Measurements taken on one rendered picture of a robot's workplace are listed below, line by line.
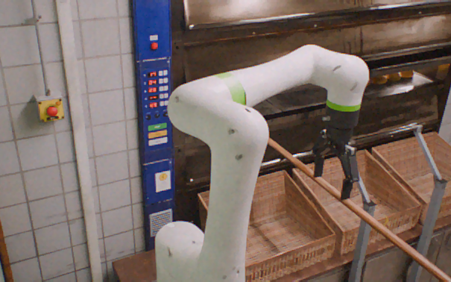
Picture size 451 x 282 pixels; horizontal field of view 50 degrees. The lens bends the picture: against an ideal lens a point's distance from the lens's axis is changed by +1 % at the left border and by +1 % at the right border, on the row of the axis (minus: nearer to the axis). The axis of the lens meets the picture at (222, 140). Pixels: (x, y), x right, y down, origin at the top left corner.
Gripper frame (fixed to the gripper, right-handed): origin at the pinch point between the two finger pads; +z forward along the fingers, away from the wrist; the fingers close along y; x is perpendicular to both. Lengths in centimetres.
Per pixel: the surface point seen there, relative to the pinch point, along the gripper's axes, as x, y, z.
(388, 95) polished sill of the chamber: 124, -103, 28
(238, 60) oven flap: 19, -99, -7
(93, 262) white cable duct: -59, -96, 87
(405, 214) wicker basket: 102, -54, 76
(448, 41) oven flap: 161, -102, -2
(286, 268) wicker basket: 24, -51, 84
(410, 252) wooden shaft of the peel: 28.3, 10.9, 27.4
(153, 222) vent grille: -28, -96, 72
